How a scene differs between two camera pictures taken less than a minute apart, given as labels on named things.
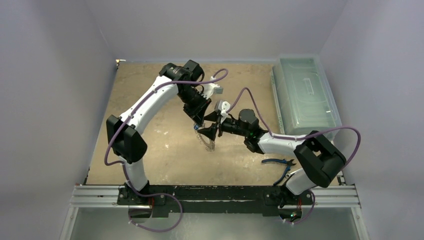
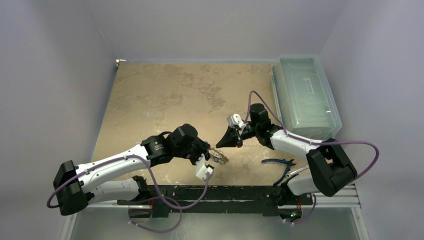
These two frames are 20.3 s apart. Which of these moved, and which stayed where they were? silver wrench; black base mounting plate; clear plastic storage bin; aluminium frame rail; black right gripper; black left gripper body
Moved: black right gripper; black left gripper body
Stayed: silver wrench; clear plastic storage bin; black base mounting plate; aluminium frame rail
